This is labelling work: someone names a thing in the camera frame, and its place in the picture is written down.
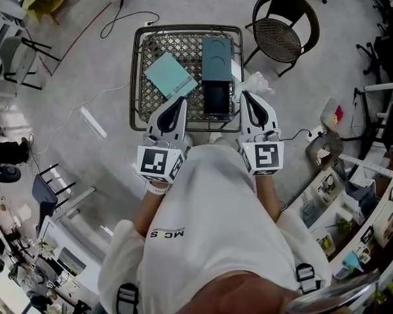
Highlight person's eyeglasses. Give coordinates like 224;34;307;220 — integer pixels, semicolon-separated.
286;268;381;314

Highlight grey fabric basket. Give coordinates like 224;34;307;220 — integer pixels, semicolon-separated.
305;130;345;172

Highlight person's left forearm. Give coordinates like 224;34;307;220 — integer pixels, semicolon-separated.
134;191;166;239

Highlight wicker coffee table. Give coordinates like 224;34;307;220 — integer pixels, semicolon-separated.
128;24;246;133

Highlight grey padded chair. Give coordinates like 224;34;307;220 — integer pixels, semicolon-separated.
0;35;62;92

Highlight white desk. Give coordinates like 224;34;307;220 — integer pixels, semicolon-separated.
37;214;116;291

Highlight dark wicker chair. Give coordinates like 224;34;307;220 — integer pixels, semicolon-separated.
244;0;321;79

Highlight person's white shirt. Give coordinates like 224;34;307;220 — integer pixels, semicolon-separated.
98;144;333;314

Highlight dark blue chair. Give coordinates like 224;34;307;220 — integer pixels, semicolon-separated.
31;163;79;229

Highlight black floor cable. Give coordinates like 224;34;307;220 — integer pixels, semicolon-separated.
99;0;160;40

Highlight black office chair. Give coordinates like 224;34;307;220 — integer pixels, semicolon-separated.
356;35;393;85

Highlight clear bag with red toy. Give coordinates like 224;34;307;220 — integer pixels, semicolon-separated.
320;97;345;131

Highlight white shelf unit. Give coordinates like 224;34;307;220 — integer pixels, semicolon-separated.
287;154;393;307

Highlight black power strip cable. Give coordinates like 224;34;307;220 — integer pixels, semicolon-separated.
279;128;312;143

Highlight teal book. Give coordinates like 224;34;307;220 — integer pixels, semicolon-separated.
143;52;199;102

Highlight dark teal box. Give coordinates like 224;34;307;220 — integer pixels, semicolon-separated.
200;37;234;116

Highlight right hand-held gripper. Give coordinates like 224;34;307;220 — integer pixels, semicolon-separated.
237;90;286;177

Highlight white wristband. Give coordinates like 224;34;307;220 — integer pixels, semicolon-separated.
145;181;170;196

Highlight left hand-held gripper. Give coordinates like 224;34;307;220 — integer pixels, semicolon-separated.
136;96;191;184

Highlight person's right forearm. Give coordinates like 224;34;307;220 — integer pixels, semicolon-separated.
255;174;282;224

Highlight white floor cable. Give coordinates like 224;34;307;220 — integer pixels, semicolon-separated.
28;79;132;164

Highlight grey harness strap buckle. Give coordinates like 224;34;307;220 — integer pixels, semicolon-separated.
115;283;140;314
295;262;322;294

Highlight white power strip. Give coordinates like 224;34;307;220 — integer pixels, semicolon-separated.
305;125;326;143

